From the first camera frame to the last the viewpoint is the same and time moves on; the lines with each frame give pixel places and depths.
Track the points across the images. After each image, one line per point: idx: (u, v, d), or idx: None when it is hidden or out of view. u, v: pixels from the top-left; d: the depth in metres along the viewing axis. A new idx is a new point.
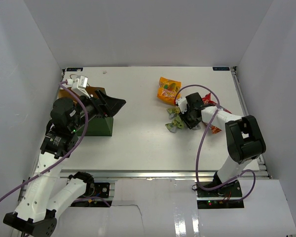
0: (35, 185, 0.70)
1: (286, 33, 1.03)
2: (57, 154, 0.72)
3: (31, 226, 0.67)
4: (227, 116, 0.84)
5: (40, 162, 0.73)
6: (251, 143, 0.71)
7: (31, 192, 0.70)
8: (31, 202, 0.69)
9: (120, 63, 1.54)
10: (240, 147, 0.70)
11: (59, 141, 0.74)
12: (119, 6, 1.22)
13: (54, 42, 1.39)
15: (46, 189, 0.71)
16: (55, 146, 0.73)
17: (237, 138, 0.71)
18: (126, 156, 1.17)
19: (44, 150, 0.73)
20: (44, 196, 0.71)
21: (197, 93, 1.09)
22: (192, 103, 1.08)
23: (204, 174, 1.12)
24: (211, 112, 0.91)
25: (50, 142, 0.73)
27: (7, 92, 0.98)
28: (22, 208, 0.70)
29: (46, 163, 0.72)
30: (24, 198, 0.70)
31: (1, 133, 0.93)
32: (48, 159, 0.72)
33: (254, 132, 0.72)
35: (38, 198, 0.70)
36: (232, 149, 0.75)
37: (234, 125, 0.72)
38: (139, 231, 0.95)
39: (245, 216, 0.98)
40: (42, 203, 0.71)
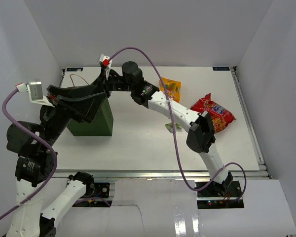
0: (19, 212, 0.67)
1: (286, 33, 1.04)
2: (34, 182, 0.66)
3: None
4: (183, 113, 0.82)
5: (18, 190, 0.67)
6: (207, 135, 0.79)
7: (17, 219, 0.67)
8: (19, 230, 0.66)
9: (119, 63, 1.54)
10: (202, 144, 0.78)
11: (34, 167, 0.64)
12: (119, 6, 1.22)
13: (54, 42, 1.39)
15: (32, 215, 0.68)
16: (30, 173, 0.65)
17: (200, 137, 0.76)
18: (126, 156, 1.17)
19: (20, 177, 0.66)
20: (32, 221, 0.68)
21: (140, 70, 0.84)
22: (134, 84, 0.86)
23: (204, 174, 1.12)
24: (164, 106, 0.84)
25: (23, 171, 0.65)
27: (8, 92, 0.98)
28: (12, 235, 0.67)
29: (25, 191, 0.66)
30: (13, 225, 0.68)
31: (2, 134, 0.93)
32: (27, 185, 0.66)
33: (209, 126, 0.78)
35: (24, 224, 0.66)
36: (191, 144, 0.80)
37: (196, 128, 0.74)
38: (139, 232, 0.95)
39: (245, 216, 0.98)
40: (32, 226, 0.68)
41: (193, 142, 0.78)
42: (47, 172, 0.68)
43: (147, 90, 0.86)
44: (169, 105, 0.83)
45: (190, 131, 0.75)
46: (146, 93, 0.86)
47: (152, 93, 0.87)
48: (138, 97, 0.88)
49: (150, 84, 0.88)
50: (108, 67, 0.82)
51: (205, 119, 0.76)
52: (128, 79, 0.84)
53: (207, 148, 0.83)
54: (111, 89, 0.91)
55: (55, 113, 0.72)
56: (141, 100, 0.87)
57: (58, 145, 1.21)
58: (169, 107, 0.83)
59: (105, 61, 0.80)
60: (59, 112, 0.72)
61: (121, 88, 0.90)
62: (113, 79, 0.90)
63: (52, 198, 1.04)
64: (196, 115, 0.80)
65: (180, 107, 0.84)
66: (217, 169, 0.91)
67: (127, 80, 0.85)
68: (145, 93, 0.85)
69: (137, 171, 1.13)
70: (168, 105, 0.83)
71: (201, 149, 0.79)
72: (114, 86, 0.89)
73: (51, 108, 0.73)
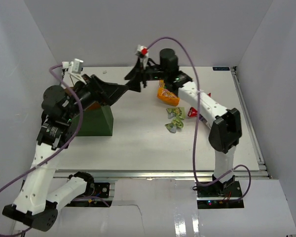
0: (33, 177, 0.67)
1: (286, 33, 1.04)
2: (54, 146, 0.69)
3: (29, 218, 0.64)
4: (211, 105, 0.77)
5: (36, 153, 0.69)
6: (233, 135, 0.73)
7: (29, 184, 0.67)
8: (29, 195, 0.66)
9: (119, 63, 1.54)
10: (224, 141, 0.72)
11: (56, 132, 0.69)
12: (119, 6, 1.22)
13: (54, 42, 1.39)
15: (45, 181, 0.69)
16: (52, 137, 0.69)
17: (223, 133, 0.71)
18: (126, 156, 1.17)
19: (41, 141, 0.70)
20: (42, 188, 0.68)
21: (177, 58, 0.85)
22: (169, 71, 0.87)
23: (204, 174, 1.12)
24: (193, 96, 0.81)
25: (46, 134, 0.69)
27: (8, 92, 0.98)
28: (20, 201, 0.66)
29: (43, 154, 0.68)
30: (22, 191, 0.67)
31: (2, 133, 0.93)
32: (47, 149, 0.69)
33: (237, 124, 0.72)
35: (36, 189, 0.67)
36: (213, 141, 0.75)
37: (219, 121, 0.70)
38: (139, 232, 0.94)
39: (245, 216, 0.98)
40: (41, 194, 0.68)
41: (214, 138, 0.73)
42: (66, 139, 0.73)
43: (181, 79, 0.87)
44: (199, 96, 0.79)
45: (213, 124, 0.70)
46: (179, 81, 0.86)
47: (187, 82, 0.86)
48: (170, 84, 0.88)
49: (185, 73, 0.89)
50: (145, 57, 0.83)
51: (234, 116, 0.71)
52: (164, 65, 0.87)
53: (228, 150, 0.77)
54: (149, 78, 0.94)
55: (85, 92, 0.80)
56: (172, 88, 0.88)
57: None
58: (199, 98, 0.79)
59: (143, 51, 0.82)
60: (89, 91, 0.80)
61: (157, 76, 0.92)
62: (151, 69, 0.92)
63: None
64: (224, 111, 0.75)
65: (210, 100, 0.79)
66: (225, 171, 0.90)
67: (163, 65, 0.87)
68: (177, 81, 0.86)
69: (137, 171, 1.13)
70: (198, 96, 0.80)
71: (222, 147, 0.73)
72: (151, 75, 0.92)
73: (81, 86, 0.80)
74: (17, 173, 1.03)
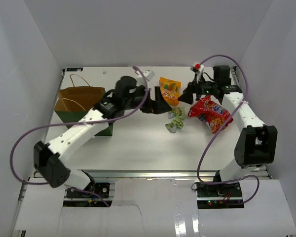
0: (76, 129, 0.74)
1: (286, 34, 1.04)
2: (105, 115, 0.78)
3: (55, 159, 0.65)
4: (248, 116, 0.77)
5: (87, 115, 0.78)
6: (261, 153, 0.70)
7: (69, 134, 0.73)
8: (66, 141, 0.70)
9: (119, 63, 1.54)
10: (247, 154, 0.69)
11: (110, 108, 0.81)
12: (119, 6, 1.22)
13: (54, 42, 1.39)
15: (80, 138, 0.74)
16: (106, 109, 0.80)
17: (250, 146, 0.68)
18: (126, 156, 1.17)
19: (95, 108, 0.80)
20: (75, 144, 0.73)
21: (229, 67, 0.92)
22: (217, 77, 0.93)
23: (205, 174, 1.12)
24: (234, 102, 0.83)
25: (102, 105, 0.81)
27: (7, 92, 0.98)
28: (55, 143, 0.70)
29: (92, 117, 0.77)
30: (60, 136, 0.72)
31: (1, 134, 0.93)
32: (97, 115, 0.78)
33: (269, 143, 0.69)
35: (72, 139, 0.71)
36: (238, 152, 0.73)
37: (251, 132, 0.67)
38: (139, 232, 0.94)
39: (245, 216, 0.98)
40: (72, 147, 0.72)
41: (240, 146, 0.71)
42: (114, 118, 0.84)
43: (230, 88, 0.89)
44: (240, 104, 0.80)
45: (242, 132, 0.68)
46: (228, 89, 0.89)
47: (234, 92, 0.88)
48: (218, 90, 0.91)
49: (236, 85, 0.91)
50: (199, 70, 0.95)
51: (269, 133, 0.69)
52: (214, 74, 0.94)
53: (246, 166, 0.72)
54: (201, 93, 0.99)
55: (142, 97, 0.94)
56: (219, 95, 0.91)
57: None
58: (239, 105, 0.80)
59: (197, 65, 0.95)
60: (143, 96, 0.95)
61: (209, 91, 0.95)
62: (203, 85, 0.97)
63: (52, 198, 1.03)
64: (260, 124, 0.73)
65: (250, 112, 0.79)
66: (232, 178, 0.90)
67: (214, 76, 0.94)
68: (227, 88, 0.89)
69: (137, 171, 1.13)
70: (239, 103, 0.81)
71: (244, 161, 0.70)
72: (203, 90, 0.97)
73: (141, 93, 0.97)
74: (17, 173, 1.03)
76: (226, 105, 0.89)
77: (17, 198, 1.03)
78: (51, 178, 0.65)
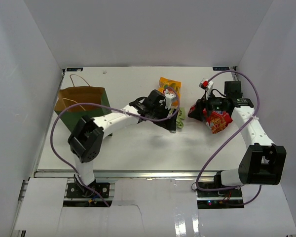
0: (117, 114, 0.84)
1: (286, 34, 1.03)
2: (139, 111, 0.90)
3: (100, 131, 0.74)
4: (256, 134, 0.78)
5: (127, 107, 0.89)
6: (266, 174, 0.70)
7: (112, 116, 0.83)
8: (108, 121, 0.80)
9: (119, 63, 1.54)
10: (251, 173, 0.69)
11: (143, 108, 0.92)
12: (119, 6, 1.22)
13: (54, 42, 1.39)
15: (118, 123, 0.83)
16: (140, 107, 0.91)
17: (255, 165, 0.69)
18: (126, 156, 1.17)
19: (131, 104, 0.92)
20: (112, 127, 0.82)
21: (240, 83, 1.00)
22: (229, 92, 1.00)
23: (205, 174, 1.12)
24: (244, 117, 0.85)
25: (136, 104, 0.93)
27: (7, 92, 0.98)
28: (99, 120, 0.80)
29: (130, 110, 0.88)
30: (103, 116, 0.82)
31: (1, 134, 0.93)
32: (134, 109, 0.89)
33: (276, 164, 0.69)
35: (113, 121, 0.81)
36: (243, 169, 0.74)
37: (258, 150, 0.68)
38: (139, 232, 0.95)
39: (245, 216, 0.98)
40: (110, 128, 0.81)
41: (245, 164, 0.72)
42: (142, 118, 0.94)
43: (241, 100, 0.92)
44: (249, 120, 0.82)
45: (249, 149, 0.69)
46: (239, 101, 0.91)
47: (245, 105, 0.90)
48: (229, 102, 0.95)
49: (246, 98, 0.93)
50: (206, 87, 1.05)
51: (277, 153, 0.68)
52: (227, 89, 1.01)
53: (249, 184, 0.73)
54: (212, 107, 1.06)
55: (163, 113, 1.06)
56: (230, 107, 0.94)
57: (58, 145, 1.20)
58: (248, 121, 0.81)
59: (204, 83, 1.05)
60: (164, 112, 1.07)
61: (219, 106, 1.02)
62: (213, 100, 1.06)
63: (52, 197, 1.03)
64: (268, 143, 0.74)
65: (260, 129, 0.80)
66: (233, 183, 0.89)
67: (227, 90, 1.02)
68: (239, 101, 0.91)
69: (137, 171, 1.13)
70: (249, 119, 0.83)
71: (247, 179, 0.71)
72: (214, 105, 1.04)
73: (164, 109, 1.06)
74: (17, 173, 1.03)
76: (236, 119, 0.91)
77: (17, 198, 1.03)
78: (90, 146, 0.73)
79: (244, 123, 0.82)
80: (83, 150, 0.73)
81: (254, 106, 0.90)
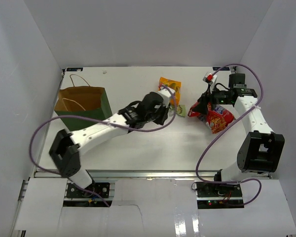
0: (98, 127, 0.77)
1: (287, 33, 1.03)
2: (129, 122, 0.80)
3: (76, 149, 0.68)
4: (258, 121, 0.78)
5: (112, 117, 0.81)
6: (264, 161, 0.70)
7: (92, 130, 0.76)
8: (88, 136, 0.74)
9: (119, 63, 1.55)
10: (248, 159, 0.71)
11: (134, 117, 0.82)
12: (119, 6, 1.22)
13: (54, 42, 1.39)
15: (100, 137, 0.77)
16: (129, 117, 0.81)
17: (253, 151, 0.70)
18: (126, 156, 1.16)
19: (120, 113, 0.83)
20: (93, 141, 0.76)
21: (243, 74, 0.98)
22: (233, 83, 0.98)
23: (206, 174, 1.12)
24: (246, 106, 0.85)
25: (127, 111, 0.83)
27: (7, 92, 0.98)
28: (77, 134, 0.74)
29: (116, 120, 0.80)
30: (84, 130, 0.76)
31: (2, 134, 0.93)
32: (122, 119, 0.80)
33: (273, 152, 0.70)
35: (92, 136, 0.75)
36: (241, 156, 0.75)
37: (257, 137, 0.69)
38: (139, 232, 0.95)
39: (245, 216, 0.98)
40: (90, 144, 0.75)
41: (244, 150, 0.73)
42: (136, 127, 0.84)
43: (245, 91, 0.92)
44: (252, 108, 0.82)
45: (248, 137, 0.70)
46: (242, 92, 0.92)
47: (248, 95, 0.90)
48: (232, 91, 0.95)
49: (250, 89, 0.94)
50: (211, 82, 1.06)
51: (275, 141, 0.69)
52: (231, 81, 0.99)
53: (246, 170, 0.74)
54: (215, 102, 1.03)
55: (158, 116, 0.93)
56: (233, 98, 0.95)
57: None
58: (251, 108, 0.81)
59: (209, 77, 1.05)
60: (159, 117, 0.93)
61: (224, 100, 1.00)
62: (216, 94, 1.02)
63: (52, 198, 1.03)
64: (268, 132, 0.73)
65: (261, 118, 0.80)
66: (232, 181, 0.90)
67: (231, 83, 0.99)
68: (242, 91, 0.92)
69: (137, 171, 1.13)
70: (252, 108, 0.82)
71: (244, 165, 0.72)
72: (217, 99, 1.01)
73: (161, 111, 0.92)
74: (17, 173, 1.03)
76: (237, 106, 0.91)
77: (17, 198, 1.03)
78: (64, 165, 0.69)
79: (246, 111, 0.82)
80: (58, 167, 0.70)
81: (257, 97, 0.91)
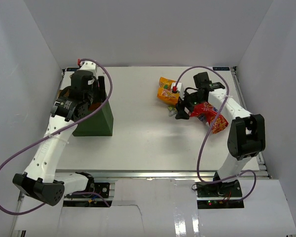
0: (45, 146, 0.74)
1: (286, 34, 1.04)
2: (67, 117, 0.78)
3: (41, 183, 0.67)
4: (235, 108, 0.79)
5: (50, 125, 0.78)
6: (253, 142, 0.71)
7: (41, 153, 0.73)
8: (42, 163, 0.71)
9: (120, 63, 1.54)
10: (240, 144, 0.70)
11: (70, 105, 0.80)
12: (119, 6, 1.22)
13: (54, 42, 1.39)
15: (54, 154, 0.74)
16: (66, 109, 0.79)
17: (240, 136, 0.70)
18: (126, 156, 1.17)
19: (55, 114, 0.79)
20: (53, 159, 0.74)
21: (204, 72, 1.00)
22: (199, 82, 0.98)
23: (204, 174, 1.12)
24: (220, 98, 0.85)
25: (59, 104, 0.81)
27: (7, 92, 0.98)
28: (31, 170, 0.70)
29: (56, 126, 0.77)
30: (34, 161, 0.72)
31: (1, 134, 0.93)
32: (60, 121, 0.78)
33: (258, 131, 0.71)
35: (47, 158, 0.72)
36: (231, 144, 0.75)
37: (240, 122, 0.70)
38: (139, 232, 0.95)
39: (245, 216, 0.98)
40: (51, 166, 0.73)
41: (232, 138, 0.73)
42: (79, 115, 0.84)
43: (213, 85, 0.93)
44: (225, 99, 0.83)
45: (233, 124, 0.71)
46: (211, 86, 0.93)
47: (217, 88, 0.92)
48: (202, 89, 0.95)
49: (217, 83, 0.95)
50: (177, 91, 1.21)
51: (256, 121, 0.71)
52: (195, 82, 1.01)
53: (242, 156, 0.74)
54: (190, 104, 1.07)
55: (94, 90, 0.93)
56: (205, 94, 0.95)
57: None
58: (224, 100, 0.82)
59: (174, 88, 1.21)
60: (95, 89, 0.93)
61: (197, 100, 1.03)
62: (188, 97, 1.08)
63: None
64: (247, 114, 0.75)
65: (237, 104, 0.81)
66: (230, 175, 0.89)
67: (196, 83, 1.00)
68: (211, 87, 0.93)
69: (137, 171, 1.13)
70: (225, 99, 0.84)
71: (238, 152, 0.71)
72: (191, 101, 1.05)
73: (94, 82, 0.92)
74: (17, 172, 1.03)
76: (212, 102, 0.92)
77: (17, 198, 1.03)
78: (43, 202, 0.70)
79: (221, 103, 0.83)
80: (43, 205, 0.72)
81: (225, 87, 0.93)
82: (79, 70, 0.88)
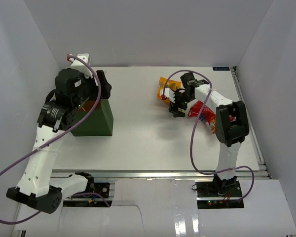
0: (35, 159, 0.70)
1: (286, 34, 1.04)
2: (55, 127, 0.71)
3: (34, 200, 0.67)
4: (219, 98, 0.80)
5: (38, 137, 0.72)
6: (238, 128, 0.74)
7: (31, 167, 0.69)
8: (33, 178, 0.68)
9: (120, 63, 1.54)
10: (226, 131, 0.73)
11: (57, 113, 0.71)
12: (119, 6, 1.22)
13: (54, 42, 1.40)
15: (46, 166, 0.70)
16: (53, 117, 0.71)
17: (225, 121, 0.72)
18: (126, 156, 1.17)
19: (42, 123, 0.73)
20: (45, 172, 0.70)
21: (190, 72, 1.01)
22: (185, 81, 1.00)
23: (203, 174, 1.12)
24: (203, 91, 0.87)
25: (45, 113, 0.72)
27: (7, 92, 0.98)
28: (24, 184, 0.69)
29: (44, 137, 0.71)
30: (25, 175, 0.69)
31: (1, 134, 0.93)
32: (48, 131, 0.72)
33: (241, 116, 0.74)
35: (38, 173, 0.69)
36: (218, 131, 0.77)
37: (223, 109, 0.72)
38: (139, 232, 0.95)
39: (245, 216, 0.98)
40: (43, 179, 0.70)
41: (218, 126, 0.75)
42: (68, 122, 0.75)
43: (199, 81, 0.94)
44: (208, 92, 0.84)
45: (217, 111, 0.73)
46: (197, 83, 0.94)
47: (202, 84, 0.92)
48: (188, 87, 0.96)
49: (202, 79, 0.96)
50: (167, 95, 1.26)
51: (238, 107, 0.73)
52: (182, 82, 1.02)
53: (230, 142, 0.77)
54: None
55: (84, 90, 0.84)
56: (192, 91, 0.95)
57: None
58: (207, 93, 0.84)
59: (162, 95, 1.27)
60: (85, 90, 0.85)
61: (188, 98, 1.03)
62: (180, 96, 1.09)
63: None
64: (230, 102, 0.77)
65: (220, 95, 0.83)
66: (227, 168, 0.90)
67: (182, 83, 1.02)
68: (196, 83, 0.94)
69: (137, 171, 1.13)
70: (208, 92, 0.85)
71: (225, 138, 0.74)
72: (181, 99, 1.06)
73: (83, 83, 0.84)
74: (17, 172, 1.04)
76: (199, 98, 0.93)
77: None
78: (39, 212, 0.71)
79: (206, 96, 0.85)
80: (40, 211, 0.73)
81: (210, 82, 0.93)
82: (65, 72, 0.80)
